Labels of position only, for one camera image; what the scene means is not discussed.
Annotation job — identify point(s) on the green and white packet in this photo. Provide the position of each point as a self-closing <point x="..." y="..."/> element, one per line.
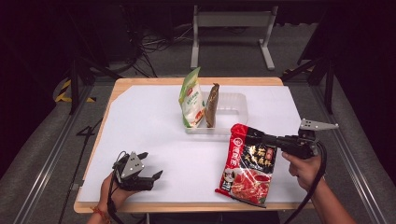
<point x="190" y="101"/>

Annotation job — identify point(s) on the person's left hand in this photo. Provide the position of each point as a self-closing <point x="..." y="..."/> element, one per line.
<point x="109" y="197"/>

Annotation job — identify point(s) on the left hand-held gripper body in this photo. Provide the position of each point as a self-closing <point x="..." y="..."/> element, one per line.
<point x="132" y="166"/>

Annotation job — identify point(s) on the white table mat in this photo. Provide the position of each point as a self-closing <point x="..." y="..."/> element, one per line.
<point x="146" y="130"/>

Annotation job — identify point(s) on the yellow and black striped tape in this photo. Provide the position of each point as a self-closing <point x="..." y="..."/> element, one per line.
<point x="62" y="91"/>

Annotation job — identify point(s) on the grey metal stand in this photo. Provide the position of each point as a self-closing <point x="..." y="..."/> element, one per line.
<point x="232" y="19"/>

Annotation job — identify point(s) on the aluminium floor rail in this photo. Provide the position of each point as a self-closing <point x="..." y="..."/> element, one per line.
<point x="351" y="161"/>
<point x="49" y="161"/>

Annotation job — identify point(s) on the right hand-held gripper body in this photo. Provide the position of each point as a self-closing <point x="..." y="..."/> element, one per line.
<point x="299" y="144"/>

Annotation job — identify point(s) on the red and black packet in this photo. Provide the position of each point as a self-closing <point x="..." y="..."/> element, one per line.
<point x="249" y="174"/>

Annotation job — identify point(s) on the person's right hand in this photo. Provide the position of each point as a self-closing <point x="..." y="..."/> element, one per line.
<point x="306" y="172"/>

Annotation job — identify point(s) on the clear plastic container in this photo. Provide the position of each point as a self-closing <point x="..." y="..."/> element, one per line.
<point x="232" y="109"/>

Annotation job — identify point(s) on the wooden table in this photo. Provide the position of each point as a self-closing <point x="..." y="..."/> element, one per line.
<point x="149" y="81"/>

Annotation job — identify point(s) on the gold foil packet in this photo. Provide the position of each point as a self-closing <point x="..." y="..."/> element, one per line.
<point x="212" y="104"/>

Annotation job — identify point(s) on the black metal stand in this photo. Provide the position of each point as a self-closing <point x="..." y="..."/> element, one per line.
<point x="74" y="87"/>
<point x="328" y="87"/>

